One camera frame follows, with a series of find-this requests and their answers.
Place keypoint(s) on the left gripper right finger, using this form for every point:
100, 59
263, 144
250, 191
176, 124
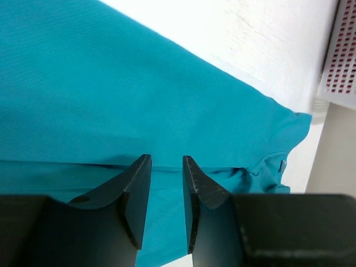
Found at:
225, 229

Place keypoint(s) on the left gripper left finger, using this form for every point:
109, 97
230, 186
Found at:
102, 227

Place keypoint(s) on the teal t shirt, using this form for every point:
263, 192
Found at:
86, 89

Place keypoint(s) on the red t shirt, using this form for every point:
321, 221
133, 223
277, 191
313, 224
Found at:
340, 63

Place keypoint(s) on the white plastic basket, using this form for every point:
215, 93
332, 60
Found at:
323, 98

